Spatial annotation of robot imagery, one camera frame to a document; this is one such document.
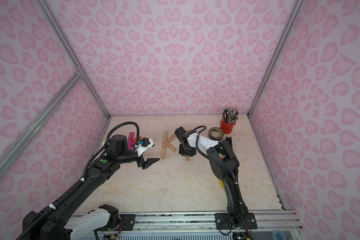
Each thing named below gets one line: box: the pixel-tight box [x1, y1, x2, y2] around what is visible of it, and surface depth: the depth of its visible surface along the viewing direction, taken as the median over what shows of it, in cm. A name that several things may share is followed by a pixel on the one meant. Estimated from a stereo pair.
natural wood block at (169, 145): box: [166, 140, 177, 152], surface depth 103 cm
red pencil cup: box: [219, 120, 236, 134], surface depth 106 cm
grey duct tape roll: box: [208, 127, 224, 141], surface depth 112 cm
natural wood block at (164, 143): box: [162, 138, 167, 148], surface depth 105 cm
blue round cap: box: [272, 230, 286, 240], surface depth 70 cm
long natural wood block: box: [161, 147, 166, 159], surface depth 100 cm
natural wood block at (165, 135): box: [163, 130, 169, 141], surface depth 112 cm
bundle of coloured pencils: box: [221, 107, 240, 124], surface depth 100 cm
